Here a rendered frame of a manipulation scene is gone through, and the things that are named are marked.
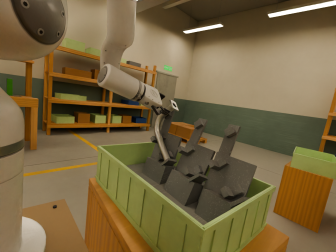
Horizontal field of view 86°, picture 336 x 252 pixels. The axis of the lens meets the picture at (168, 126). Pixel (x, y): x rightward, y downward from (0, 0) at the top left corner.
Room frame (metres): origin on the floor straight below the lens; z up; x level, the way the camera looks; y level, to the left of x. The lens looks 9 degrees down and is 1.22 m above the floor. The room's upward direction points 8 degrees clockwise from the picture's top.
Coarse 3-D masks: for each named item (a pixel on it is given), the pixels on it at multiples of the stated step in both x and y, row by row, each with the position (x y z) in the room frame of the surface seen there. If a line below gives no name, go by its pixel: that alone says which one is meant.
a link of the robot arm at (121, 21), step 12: (108, 0) 0.59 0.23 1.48; (120, 0) 0.58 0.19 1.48; (132, 0) 0.60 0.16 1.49; (108, 12) 0.60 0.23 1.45; (120, 12) 0.58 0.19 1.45; (132, 12) 0.61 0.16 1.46; (108, 24) 0.60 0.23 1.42; (120, 24) 0.59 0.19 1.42; (132, 24) 0.62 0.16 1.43; (108, 36) 0.62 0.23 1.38; (120, 36) 0.60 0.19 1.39; (132, 36) 0.63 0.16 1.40; (108, 48) 0.66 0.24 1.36; (120, 48) 0.65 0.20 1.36; (108, 60) 0.71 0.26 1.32; (120, 60) 0.74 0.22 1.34
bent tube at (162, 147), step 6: (174, 102) 0.88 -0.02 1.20; (168, 108) 0.86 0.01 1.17; (174, 108) 0.84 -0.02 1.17; (162, 114) 0.88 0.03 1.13; (156, 120) 0.89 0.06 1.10; (156, 126) 0.88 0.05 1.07; (156, 132) 0.86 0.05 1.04; (156, 138) 0.84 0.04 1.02; (162, 144) 0.81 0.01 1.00; (162, 150) 0.79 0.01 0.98; (162, 156) 0.78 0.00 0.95; (168, 156) 0.77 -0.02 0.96
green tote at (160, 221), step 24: (120, 144) 0.86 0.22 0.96; (144, 144) 0.95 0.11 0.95; (120, 168) 0.61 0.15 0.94; (120, 192) 0.61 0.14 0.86; (144, 192) 0.50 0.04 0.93; (264, 192) 0.55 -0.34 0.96; (144, 216) 0.49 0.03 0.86; (168, 216) 0.42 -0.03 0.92; (240, 216) 0.46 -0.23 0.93; (264, 216) 0.58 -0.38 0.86; (168, 240) 0.41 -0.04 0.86; (192, 240) 0.36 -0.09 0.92; (216, 240) 0.38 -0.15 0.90; (240, 240) 0.47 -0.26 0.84
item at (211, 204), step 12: (228, 132) 0.66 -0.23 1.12; (228, 144) 0.66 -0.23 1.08; (216, 156) 0.67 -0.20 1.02; (228, 156) 0.64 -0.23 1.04; (228, 168) 0.62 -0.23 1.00; (240, 168) 0.59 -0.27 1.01; (252, 168) 0.57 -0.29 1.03; (216, 180) 0.62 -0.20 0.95; (228, 180) 0.60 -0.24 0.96; (240, 180) 0.57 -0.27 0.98; (204, 192) 0.57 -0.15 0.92; (216, 192) 0.60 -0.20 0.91; (204, 204) 0.55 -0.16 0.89; (216, 204) 0.53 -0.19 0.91; (228, 204) 0.51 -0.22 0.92; (204, 216) 0.54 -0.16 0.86; (216, 216) 0.51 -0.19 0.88
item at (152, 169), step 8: (168, 120) 0.90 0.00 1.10; (168, 128) 0.89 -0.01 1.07; (168, 136) 0.87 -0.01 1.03; (176, 136) 0.83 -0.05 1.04; (168, 144) 0.85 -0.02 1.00; (176, 144) 0.82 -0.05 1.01; (152, 152) 0.90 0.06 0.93; (160, 152) 0.86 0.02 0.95; (176, 152) 0.81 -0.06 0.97; (152, 160) 0.80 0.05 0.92; (144, 168) 0.82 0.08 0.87; (152, 168) 0.78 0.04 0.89; (160, 168) 0.75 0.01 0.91; (168, 168) 0.76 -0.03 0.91; (152, 176) 0.77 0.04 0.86; (160, 176) 0.74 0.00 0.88
